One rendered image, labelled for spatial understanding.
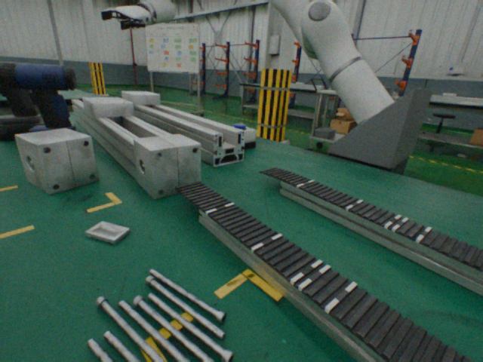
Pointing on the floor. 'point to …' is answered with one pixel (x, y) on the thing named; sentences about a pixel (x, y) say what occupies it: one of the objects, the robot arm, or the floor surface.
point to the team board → (174, 52)
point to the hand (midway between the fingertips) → (113, 19)
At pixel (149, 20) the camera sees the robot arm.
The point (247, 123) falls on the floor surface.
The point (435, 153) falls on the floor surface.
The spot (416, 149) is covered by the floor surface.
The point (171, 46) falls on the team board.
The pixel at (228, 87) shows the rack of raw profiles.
